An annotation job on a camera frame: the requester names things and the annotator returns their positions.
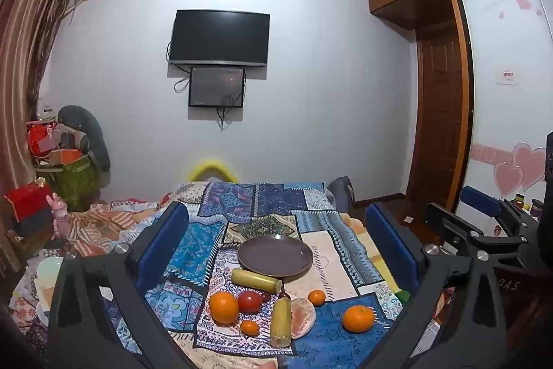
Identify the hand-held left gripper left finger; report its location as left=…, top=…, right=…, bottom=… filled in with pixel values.
left=47, top=201, right=191, bottom=369

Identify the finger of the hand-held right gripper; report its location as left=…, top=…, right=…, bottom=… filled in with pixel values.
left=460, top=186, right=541, bottom=236
left=424, top=202, right=530, bottom=261

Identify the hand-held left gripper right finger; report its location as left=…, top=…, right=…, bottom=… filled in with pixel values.
left=364, top=201, right=510, bottom=369

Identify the large orange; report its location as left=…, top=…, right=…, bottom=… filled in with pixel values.
left=342, top=305, right=376, bottom=334
left=209, top=291, right=240, bottom=325

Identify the yellow-green banana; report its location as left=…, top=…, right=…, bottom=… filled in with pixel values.
left=270, top=296, right=292, bottom=348
left=231, top=269, right=283, bottom=294

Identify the red tomato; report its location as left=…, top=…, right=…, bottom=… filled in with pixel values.
left=237, top=290, right=263, bottom=313

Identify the peeled pomelo piece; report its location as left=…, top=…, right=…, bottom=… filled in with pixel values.
left=289, top=297, right=317, bottom=340

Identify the dark brown round plate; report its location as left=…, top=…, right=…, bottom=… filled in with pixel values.
left=237, top=235, right=314, bottom=283

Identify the yellow and green cushion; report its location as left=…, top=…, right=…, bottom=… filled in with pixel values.
left=374, top=252, right=411, bottom=303

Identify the orange striped cloth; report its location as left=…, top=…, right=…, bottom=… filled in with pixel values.
left=71, top=198, right=165, bottom=257

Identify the grey backpack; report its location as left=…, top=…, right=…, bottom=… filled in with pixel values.
left=326, top=176, right=356, bottom=211

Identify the brown wooden door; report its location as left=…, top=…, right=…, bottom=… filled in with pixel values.
left=406, top=27, right=465, bottom=214

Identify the yellow pillow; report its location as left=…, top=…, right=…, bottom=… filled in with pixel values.
left=190, top=162, right=238, bottom=182

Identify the pink toy rabbit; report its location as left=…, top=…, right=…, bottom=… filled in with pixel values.
left=47, top=193, right=72, bottom=242

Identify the green patterned box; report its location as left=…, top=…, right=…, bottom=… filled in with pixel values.
left=37, top=155, right=102, bottom=212

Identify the pale green plate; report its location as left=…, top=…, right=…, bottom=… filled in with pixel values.
left=37, top=257, right=65, bottom=326

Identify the blue patchwork blanket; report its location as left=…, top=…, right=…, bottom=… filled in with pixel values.
left=104, top=181, right=433, bottom=369

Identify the orange box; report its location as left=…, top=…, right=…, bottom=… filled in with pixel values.
left=48, top=150, right=83, bottom=166

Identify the red box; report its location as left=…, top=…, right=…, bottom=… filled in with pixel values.
left=4, top=183, right=53, bottom=223

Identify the white heart-print sliding door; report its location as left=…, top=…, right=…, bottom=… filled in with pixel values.
left=453, top=0, right=553, bottom=223

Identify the red bag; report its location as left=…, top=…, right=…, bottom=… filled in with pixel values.
left=27, top=120, right=59, bottom=156

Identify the brown striped curtain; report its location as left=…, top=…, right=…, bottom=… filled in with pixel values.
left=0, top=0, right=83, bottom=266

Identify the black monitor cable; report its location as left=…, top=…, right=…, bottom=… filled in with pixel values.
left=216, top=92, right=245, bottom=132

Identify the small black wall monitor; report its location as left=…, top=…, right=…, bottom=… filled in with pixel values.
left=188, top=66, right=246, bottom=109

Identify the black wall television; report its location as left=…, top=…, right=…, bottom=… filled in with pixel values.
left=168, top=9, right=271, bottom=68

